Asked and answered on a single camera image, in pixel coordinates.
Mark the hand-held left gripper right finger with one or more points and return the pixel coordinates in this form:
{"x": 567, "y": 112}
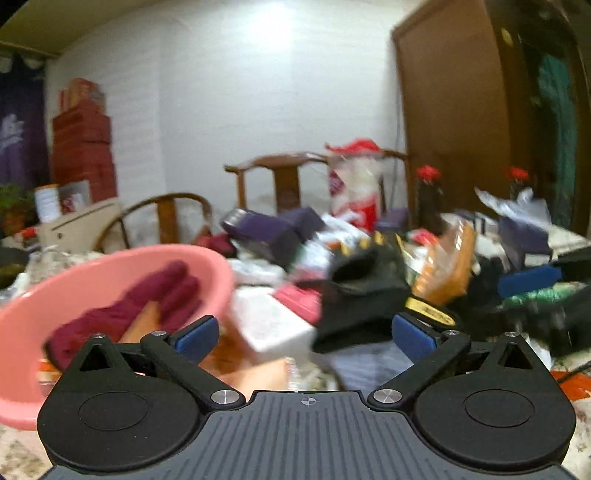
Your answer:
{"x": 413, "y": 337}

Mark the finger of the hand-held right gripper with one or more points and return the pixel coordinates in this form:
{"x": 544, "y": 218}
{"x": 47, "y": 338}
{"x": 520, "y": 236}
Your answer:
{"x": 531, "y": 280}

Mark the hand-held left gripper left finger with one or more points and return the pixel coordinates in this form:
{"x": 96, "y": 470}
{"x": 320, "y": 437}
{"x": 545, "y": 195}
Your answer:
{"x": 198, "y": 339}

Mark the black work glove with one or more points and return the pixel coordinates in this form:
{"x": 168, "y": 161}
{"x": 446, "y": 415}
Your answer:
{"x": 364, "y": 286}

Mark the orange clear plastic packaging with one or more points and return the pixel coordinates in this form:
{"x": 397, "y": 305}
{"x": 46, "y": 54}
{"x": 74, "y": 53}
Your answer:
{"x": 448, "y": 267}

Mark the maroon knit glove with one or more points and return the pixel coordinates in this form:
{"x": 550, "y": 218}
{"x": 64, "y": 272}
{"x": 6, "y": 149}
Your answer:
{"x": 115, "y": 314}

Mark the pink plastic basin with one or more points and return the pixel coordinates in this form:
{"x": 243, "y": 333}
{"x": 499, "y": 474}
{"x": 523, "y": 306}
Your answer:
{"x": 37, "y": 323}

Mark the green plastic bag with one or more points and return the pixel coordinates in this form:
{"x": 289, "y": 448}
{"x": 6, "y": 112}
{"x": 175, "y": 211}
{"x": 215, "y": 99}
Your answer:
{"x": 535, "y": 297}

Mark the large purple box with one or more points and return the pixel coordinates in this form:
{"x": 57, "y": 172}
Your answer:
{"x": 524, "y": 240}

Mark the blue grey cloth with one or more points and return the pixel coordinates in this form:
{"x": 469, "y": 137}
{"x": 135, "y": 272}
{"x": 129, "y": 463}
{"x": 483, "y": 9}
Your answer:
{"x": 369, "y": 369}

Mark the thick white box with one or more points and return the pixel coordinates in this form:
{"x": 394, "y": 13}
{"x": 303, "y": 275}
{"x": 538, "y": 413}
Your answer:
{"x": 268, "y": 323}

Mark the peach paper packet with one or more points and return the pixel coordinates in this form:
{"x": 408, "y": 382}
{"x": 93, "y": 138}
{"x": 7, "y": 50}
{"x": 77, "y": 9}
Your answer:
{"x": 263, "y": 374}

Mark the crumpled clear plastic bag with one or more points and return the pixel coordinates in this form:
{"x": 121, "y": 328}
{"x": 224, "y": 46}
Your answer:
{"x": 508, "y": 205}

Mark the maroon cloth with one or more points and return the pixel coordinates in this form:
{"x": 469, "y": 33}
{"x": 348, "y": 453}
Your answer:
{"x": 214, "y": 244}

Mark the small dark bottle red cap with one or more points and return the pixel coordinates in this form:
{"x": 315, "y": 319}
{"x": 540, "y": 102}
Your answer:
{"x": 516, "y": 182}

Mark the long purple box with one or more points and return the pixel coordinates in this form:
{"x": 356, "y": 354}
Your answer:
{"x": 392, "y": 219}

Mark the purple box with white label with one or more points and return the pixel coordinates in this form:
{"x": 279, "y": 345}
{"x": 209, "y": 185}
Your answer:
{"x": 258, "y": 233}

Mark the round-backed wooden chair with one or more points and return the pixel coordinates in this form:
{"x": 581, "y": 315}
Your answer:
{"x": 166, "y": 217}

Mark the tall dark bottle red cap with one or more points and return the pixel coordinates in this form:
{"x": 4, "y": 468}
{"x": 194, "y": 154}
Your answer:
{"x": 429, "y": 203}

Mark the teal hanging garment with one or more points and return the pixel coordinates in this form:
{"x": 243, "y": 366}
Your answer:
{"x": 561, "y": 138}

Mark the plain purple box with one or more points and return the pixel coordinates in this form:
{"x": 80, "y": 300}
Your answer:
{"x": 307, "y": 221}

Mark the bagged paper cup sleeve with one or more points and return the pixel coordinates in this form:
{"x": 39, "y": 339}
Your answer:
{"x": 355, "y": 184}

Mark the beige appliance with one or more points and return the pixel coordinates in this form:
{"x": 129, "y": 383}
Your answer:
{"x": 78, "y": 226}

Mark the square-backed wooden chair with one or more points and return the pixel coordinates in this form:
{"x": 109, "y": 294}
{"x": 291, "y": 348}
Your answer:
{"x": 286, "y": 184}

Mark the white red printed box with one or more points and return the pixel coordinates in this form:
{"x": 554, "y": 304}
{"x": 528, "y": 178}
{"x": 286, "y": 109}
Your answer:
{"x": 74, "y": 198}

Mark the white tin can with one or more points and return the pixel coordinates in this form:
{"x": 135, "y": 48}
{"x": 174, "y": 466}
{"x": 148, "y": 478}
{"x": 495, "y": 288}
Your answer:
{"x": 47, "y": 203}

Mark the brown wooden door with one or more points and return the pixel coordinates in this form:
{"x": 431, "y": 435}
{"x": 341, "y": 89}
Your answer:
{"x": 452, "y": 92}

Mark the stack of red boxes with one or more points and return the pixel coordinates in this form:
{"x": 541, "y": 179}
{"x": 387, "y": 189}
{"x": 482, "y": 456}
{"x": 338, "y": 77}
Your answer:
{"x": 83, "y": 147}

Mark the green potted plant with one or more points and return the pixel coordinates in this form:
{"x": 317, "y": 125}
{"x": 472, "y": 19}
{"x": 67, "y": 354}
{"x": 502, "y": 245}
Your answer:
{"x": 14, "y": 203}

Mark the purple curtain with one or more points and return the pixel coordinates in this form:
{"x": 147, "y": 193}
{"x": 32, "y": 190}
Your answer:
{"x": 23, "y": 115}

